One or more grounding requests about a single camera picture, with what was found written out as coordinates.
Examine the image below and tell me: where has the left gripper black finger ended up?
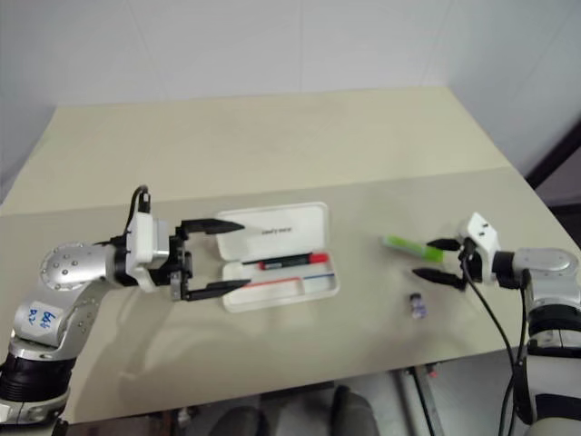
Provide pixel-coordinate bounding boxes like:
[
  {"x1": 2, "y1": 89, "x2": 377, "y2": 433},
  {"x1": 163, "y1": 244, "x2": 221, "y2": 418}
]
[
  {"x1": 183, "y1": 279, "x2": 252, "y2": 302},
  {"x1": 181, "y1": 218, "x2": 247, "y2": 238}
]

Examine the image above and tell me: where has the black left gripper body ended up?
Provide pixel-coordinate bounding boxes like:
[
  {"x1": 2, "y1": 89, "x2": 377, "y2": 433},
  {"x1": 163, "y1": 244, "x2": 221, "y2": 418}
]
[{"x1": 146, "y1": 226, "x2": 195, "y2": 302}]

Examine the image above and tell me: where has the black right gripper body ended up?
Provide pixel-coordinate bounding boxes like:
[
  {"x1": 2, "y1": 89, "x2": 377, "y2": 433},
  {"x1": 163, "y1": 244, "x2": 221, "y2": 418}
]
[{"x1": 457, "y1": 240, "x2": 485, "y2": 292}]

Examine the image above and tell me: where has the green marker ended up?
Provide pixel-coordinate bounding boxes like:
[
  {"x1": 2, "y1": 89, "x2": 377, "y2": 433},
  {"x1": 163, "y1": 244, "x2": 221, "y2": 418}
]
[{"x1": 379, "y1": 233, "x2": 447, "y2": 263}]

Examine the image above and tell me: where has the white plastic pencil case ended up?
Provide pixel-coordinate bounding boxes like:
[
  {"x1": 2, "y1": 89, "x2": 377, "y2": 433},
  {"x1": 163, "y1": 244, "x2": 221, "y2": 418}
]
[{"x1": 212, "y1": 201, "x2": 342, "y2": 315}]

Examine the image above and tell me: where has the red and black marker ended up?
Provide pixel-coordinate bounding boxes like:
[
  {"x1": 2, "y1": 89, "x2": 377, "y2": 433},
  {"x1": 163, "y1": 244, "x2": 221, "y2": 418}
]
[{"x1": 241, "y1": 251, "x2": 330, "y2": 273}]

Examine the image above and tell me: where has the small dark purple cap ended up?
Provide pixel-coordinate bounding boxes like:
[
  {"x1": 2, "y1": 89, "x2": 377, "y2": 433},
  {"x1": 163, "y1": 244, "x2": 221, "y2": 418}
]
[{"x1": 409, "y1": 293, "x2": 429, "y2": 321}]

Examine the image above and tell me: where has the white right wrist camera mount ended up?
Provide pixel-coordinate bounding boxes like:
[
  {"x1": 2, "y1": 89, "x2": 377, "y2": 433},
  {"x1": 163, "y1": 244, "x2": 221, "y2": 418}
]
[{"x1": 455, "y1": 212, "x2": 501, "y2": 285}]

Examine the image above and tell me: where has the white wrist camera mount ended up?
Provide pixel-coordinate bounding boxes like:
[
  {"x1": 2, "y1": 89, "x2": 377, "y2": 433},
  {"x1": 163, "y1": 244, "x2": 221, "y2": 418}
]
[
  {"x1": 123, "y1": 213, "x2": 172, "y2": 292},
  {"x1": 455, "y1": 212, "x2": 501, "y2": 285}
]

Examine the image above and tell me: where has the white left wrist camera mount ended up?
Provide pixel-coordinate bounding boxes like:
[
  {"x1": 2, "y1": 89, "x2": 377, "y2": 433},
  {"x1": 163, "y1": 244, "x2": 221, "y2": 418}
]
[{"x1": 123, "y1": 213, "x2": 172, "y2": 292}]

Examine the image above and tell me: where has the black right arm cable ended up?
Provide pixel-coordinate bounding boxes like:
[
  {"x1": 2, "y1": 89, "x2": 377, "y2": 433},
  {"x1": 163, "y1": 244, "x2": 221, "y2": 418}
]
[{"x1": 458, "y1": 240, "x2": 535, "y2": 436}]

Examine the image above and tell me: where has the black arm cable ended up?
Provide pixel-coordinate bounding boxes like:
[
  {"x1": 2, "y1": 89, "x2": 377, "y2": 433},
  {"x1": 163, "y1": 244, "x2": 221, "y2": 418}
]
[
  {"x1": 458, "y1": 240, "x2": 535, "y2": 436},
  {"x1": 127, "y1": 184, "x2": 153, "y2": 237}
]

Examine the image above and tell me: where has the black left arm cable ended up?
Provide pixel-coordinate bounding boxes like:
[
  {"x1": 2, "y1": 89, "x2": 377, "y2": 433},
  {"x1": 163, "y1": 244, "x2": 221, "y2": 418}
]
[{"x1": 127, "y1": 184, "x2": 153, "y2": 237}]

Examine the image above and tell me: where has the grey metal table frame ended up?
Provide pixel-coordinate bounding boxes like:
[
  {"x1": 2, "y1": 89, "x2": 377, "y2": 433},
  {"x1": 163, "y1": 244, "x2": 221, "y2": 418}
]
[{"x1": 393, "y1": 364, "x2": 445, "y2": 436}]

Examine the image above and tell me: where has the dark door frame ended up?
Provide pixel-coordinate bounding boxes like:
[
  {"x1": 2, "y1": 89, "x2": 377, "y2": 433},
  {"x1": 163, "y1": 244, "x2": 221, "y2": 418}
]
[{"x1": 520, "y1": 103, "x2": 581, "y2": 211}]

